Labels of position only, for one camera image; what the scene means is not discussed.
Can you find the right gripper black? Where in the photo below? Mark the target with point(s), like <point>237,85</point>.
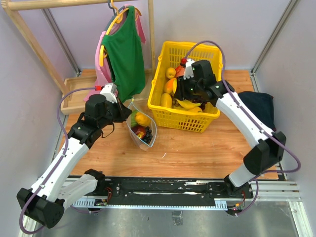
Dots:
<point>180,93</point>

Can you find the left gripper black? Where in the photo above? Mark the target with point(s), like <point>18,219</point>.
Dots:
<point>123,111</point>

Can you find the green cabbage toy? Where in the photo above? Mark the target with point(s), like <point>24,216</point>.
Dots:
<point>133,121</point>

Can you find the yellow apple toy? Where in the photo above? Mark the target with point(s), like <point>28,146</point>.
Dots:
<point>142,119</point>

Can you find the clear zip top bag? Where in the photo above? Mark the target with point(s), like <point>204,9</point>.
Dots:
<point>139,142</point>

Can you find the red apple toy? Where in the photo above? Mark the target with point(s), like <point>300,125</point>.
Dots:
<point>139,131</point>

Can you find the dark blue grape bunch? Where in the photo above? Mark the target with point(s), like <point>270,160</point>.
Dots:
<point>148,137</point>

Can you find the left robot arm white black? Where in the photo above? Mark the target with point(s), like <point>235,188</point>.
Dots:
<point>46,200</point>

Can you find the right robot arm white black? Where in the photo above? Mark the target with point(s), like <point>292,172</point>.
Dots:
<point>266,145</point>

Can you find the green tank top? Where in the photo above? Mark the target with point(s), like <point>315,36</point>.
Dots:
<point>125,55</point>

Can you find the yellow plastic basket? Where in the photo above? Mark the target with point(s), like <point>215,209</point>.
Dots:
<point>171,54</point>

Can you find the yellow banana toy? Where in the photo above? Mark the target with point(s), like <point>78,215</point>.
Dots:
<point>186,104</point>

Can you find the orange mango toy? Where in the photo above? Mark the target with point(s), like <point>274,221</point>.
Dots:
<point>170,86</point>

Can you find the watermelon slice toy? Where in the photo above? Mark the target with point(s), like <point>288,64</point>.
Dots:
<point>179,71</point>

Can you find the yellow peach toy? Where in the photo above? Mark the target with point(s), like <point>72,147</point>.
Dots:
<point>170,73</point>

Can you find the yellow lemon toy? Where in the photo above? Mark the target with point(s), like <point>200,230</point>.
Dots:
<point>166,100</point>

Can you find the pink shirt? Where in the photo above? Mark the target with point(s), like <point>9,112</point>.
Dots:
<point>103,73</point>

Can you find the wooden clothes rack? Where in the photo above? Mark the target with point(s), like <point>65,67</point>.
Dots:
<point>33,66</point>

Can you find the dark navy cloth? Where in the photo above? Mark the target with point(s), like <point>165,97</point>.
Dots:
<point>261,105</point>

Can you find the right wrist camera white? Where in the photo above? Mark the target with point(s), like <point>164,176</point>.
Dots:
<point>188,70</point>

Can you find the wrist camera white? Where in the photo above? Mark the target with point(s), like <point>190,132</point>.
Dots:
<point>188,70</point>
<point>109,91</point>

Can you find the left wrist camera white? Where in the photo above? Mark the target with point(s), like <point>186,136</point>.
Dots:
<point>109,91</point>

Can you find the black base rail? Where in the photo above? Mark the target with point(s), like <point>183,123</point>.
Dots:
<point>166,193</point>

